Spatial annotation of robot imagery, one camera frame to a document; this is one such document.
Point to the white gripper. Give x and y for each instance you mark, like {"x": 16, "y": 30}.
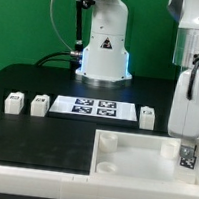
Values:
{"x": 184, "y": 116}

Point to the white square table top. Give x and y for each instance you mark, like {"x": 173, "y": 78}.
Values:
{"x": 140, "y": 156}

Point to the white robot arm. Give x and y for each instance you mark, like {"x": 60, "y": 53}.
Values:
{"x": 106, "y": 61}

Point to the white marker sheet with tags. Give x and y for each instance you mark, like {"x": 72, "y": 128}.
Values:
{"x": 94, "y": 108}

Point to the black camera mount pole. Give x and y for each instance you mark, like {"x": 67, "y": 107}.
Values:
{"x": 80, "y": 5}

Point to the white front fence wall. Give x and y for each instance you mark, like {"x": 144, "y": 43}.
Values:
{"x": 49, "y": 184}

